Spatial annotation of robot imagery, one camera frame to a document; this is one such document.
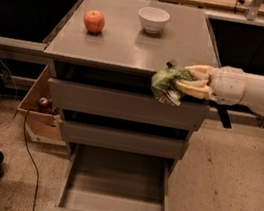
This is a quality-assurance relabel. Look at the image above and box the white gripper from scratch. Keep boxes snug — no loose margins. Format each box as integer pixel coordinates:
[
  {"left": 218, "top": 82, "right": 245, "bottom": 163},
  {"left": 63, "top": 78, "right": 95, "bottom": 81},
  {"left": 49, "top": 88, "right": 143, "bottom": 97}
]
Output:
[{"left": 173, "top": 64, "right": 248, "bottom": 106}]

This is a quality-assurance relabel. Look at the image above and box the green jalapeno chip bag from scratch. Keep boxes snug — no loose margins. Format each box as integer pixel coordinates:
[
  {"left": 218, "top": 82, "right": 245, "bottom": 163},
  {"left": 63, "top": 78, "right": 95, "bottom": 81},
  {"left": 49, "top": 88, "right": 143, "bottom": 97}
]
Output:
[{"left": 151, "top": 63, "right": 196, "bottom": 106}]

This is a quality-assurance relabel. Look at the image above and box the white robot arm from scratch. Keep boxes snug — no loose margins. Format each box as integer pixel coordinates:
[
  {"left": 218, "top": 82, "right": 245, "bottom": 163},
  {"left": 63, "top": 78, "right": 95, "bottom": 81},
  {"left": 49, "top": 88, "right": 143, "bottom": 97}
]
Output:
[{"left": 174, "top": 65, "right": 264, "bottom": 117}]

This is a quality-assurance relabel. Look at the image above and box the grey drawer cabinet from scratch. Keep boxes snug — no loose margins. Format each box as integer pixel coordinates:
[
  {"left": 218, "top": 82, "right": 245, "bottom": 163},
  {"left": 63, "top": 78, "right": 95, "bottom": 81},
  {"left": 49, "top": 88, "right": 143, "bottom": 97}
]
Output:
[{"left": 26, "top": 0, "right": 236, "bottom": 180}]

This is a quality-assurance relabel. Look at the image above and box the grey middle drawer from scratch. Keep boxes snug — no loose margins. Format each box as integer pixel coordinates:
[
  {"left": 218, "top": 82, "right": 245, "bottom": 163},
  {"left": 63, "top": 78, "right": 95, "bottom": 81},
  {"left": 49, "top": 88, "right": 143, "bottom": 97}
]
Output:
[{"left": 59, "top": 120, "right": 189, "bottom": 160}]

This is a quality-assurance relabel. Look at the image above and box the grey top drawer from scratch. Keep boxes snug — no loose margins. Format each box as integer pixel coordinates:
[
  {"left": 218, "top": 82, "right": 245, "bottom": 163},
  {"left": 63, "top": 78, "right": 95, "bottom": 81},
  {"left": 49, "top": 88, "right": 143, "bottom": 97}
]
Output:
[{"left": 48, "top": 78, "right": 209, "bottom": 130}]

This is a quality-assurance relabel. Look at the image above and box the grey open bottom drawer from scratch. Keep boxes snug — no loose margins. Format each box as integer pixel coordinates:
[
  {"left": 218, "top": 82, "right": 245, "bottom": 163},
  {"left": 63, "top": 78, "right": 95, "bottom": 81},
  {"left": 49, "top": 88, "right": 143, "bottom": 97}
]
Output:
[{"left": 43, "top": 145, "right": 169, "bottom": 211}]

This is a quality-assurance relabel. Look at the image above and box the white bowl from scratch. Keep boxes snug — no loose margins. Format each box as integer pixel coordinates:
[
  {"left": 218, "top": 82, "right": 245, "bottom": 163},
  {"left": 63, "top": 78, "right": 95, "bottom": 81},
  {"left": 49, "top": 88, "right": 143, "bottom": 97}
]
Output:
[{"left": 138, "top": 6, "right": 170, "bottom": 34}]

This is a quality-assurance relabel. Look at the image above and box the red apple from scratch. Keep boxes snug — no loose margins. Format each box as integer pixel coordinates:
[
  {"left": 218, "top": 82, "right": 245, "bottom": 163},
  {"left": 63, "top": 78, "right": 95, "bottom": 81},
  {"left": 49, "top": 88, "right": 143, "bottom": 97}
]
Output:
[{"left": 83, "top": 10, "right": 105, "bottom": 34}]

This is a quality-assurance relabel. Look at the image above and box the red soda can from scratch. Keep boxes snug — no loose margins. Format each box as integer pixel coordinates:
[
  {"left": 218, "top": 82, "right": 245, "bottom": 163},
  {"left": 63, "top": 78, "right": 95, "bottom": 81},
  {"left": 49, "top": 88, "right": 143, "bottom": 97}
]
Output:
[{"left": 38, "top": 97, "right": 51, "bottom": 114}]

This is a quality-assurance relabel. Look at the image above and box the cardboard box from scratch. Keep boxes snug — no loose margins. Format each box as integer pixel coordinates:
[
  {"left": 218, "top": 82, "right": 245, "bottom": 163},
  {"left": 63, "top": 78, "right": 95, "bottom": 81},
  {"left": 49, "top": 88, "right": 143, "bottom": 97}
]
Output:
[{"left": 17, "top": 65, "right": 65, "bottom": 146}]

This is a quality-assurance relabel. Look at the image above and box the black floor cable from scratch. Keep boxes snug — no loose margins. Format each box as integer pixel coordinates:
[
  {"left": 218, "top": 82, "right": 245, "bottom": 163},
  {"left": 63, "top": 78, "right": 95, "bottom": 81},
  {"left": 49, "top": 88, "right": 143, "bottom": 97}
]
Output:
[{"left": 7, "top": 107, "right": 54, "bottom": 211}]

